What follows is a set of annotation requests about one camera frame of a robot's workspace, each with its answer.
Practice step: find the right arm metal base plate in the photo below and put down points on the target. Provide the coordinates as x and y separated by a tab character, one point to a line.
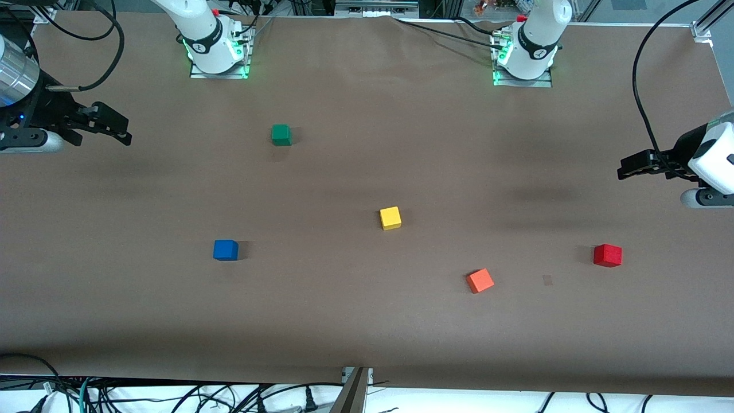
198	73

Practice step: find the aluminium frame profile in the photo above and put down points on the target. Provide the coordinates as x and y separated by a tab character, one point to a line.
45	12
708	23

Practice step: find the grey metal rail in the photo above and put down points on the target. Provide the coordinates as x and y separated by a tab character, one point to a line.
375	7

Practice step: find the yellow wooden block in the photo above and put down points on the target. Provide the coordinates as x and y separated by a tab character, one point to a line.
390	218

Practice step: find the blue wooden block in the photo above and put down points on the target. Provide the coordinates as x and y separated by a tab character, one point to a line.
225	250

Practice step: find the table cover sheet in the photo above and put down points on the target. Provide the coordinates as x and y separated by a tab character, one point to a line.
367	327

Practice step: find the green wooden block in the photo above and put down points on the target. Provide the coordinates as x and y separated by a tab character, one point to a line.
281	135

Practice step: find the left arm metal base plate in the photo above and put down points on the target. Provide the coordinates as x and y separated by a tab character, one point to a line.
542	83

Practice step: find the red wooden block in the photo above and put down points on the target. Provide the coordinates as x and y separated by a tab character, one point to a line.
607	255

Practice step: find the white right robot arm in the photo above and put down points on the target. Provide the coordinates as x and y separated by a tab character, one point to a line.
209	40

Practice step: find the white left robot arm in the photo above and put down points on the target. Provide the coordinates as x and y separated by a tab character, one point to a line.
536	40

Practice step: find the orange wooden block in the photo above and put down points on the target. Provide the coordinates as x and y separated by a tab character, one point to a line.
480	281

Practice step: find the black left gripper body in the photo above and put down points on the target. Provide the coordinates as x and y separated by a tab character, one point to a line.
678	150

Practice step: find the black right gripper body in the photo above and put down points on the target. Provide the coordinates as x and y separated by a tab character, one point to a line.
41	110

